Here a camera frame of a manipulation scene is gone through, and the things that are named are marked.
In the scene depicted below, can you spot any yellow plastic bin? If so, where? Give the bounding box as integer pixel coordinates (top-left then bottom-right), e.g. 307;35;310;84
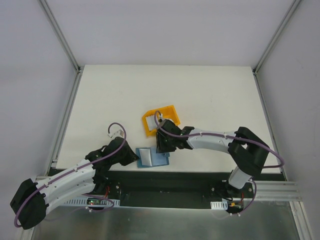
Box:
141;105;181;137

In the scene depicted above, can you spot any stack of white cards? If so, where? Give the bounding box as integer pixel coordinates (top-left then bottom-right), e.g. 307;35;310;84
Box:
145;115;159;132

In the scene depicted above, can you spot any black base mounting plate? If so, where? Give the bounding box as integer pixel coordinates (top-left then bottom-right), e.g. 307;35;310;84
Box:
82;168;262;210

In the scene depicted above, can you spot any aluminium frame rail left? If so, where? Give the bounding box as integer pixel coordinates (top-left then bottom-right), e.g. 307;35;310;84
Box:
37;0;85;73

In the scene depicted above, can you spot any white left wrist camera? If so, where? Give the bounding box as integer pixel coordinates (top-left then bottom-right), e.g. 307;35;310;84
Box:
108;129;125;139

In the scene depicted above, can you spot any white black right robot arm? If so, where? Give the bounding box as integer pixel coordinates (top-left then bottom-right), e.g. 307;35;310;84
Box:
156;119;269;198

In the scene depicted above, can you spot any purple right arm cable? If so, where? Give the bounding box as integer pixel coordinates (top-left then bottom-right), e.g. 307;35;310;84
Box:
154;109;286;169

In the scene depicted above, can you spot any aluminium frame rail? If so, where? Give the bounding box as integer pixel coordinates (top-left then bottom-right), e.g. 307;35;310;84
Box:
251;0;303;76
37;0;85;73

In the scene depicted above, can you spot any white slotted cable duct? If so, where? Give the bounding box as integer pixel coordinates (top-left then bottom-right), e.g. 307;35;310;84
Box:
210;201;228;211
62;196;120;208

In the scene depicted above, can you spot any white slotted cable duct left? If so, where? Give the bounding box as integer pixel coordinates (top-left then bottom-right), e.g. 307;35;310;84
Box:
62;196;120;208

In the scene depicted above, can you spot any aluminium frame rail right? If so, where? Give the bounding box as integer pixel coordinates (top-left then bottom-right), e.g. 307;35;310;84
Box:
251;0;303;76

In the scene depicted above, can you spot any blue leather card holder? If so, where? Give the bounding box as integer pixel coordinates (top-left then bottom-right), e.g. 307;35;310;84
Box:
135;146;170;169

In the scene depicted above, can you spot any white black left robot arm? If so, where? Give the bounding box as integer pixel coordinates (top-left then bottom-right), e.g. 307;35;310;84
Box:
10;137;139;230

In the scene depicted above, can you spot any white slotted cable duct right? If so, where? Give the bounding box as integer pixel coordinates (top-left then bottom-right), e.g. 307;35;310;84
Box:
210;201;228;211

